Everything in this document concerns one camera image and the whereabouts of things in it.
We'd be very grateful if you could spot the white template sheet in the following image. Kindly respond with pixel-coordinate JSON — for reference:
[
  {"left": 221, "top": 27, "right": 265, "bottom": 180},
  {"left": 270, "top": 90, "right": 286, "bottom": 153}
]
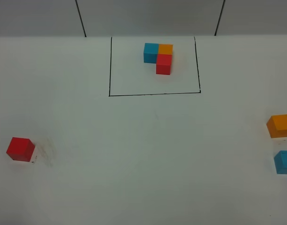
[{"left": 109, "top": 36, "right": 201, "bottom": 97}]

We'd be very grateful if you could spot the red template cube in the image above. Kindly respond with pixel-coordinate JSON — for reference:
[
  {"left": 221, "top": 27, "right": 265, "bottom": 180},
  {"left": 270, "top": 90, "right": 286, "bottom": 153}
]
[{"left": 156, "top": 54, "right": 172, "bottom": 75}]

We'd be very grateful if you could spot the blue template cube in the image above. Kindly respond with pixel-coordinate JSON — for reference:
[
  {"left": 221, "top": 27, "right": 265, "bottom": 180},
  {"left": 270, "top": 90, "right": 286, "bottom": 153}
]
[{"left": 143, "top": 43, "right": 159, "bottom": 64}]

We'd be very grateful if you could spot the orange template cube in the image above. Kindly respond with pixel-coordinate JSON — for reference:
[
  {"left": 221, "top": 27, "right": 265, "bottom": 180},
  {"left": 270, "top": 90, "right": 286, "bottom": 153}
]
[{"left": 158, "top": 44, "right": 173, "bottom": 55}]

